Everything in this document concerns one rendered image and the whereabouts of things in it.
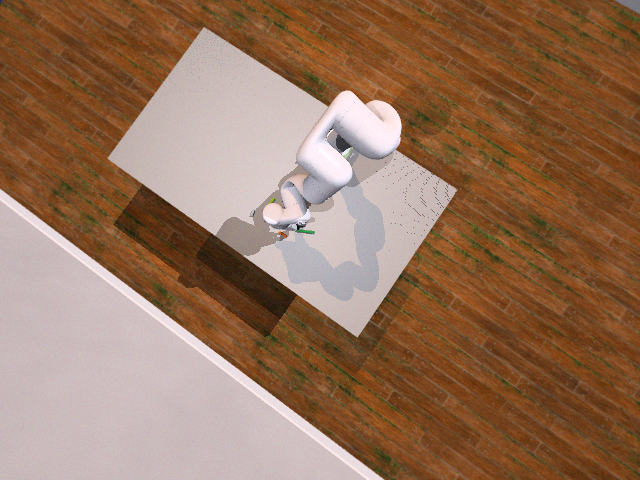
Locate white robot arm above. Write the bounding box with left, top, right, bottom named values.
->
left=262, top=91, right=401, bottom=229

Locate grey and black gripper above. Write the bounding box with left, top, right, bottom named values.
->
left=280, top=223, right=306, bottom=231

